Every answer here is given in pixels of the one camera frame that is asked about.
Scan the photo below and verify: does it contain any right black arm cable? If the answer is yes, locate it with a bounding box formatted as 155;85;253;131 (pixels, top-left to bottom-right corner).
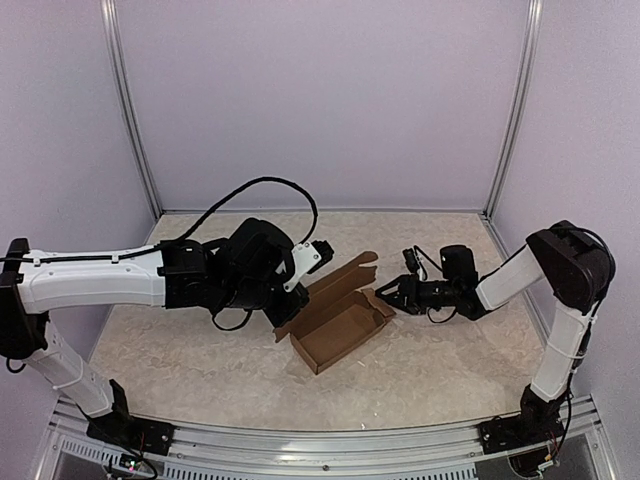
412;227;617;325

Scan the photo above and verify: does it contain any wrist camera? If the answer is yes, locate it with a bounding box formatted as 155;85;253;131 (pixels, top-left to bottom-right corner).
276;240;334;293
402;245;431;281

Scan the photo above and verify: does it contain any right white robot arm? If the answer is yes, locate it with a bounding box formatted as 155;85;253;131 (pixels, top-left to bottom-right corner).
375;220;617;444

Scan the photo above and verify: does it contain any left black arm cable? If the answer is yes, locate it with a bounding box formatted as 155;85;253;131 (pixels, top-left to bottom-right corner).
0;174;320;332

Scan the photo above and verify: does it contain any aluminium frame post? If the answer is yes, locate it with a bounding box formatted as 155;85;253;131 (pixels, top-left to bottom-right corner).
483;0;544;223
100;0;163;220

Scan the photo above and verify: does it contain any front aluminium rail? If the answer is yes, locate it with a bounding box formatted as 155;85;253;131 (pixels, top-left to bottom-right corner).
32;396;622;479

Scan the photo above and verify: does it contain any left aluminium frame post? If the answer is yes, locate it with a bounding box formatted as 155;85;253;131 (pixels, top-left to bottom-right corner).
100;0;163;220

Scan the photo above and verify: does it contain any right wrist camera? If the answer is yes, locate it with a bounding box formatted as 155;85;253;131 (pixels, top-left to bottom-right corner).
402;245;431;281

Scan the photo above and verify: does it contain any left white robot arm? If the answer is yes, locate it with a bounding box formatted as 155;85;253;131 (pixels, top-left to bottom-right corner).
1;218;322;445

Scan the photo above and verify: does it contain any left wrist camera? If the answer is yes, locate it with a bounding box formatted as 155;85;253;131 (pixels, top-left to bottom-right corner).
276;240;334;293

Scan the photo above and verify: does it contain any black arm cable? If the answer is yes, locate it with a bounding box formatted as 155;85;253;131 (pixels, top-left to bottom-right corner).
0;174;320;332
412;227;617;325

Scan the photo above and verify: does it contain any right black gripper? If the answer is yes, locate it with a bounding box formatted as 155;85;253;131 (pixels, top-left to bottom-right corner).
375;272;459;314

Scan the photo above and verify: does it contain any right aluminium frame post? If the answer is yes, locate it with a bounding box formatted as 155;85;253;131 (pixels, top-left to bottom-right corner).
483;0;544;223

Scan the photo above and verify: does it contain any brown cardboard box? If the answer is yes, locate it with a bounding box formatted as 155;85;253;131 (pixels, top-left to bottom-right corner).
274;251;396;375

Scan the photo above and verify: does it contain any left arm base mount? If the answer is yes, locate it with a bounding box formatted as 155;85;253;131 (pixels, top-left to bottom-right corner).
87;412;176;456

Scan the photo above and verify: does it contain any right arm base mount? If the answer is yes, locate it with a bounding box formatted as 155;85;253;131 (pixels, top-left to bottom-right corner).
477;415;564;455

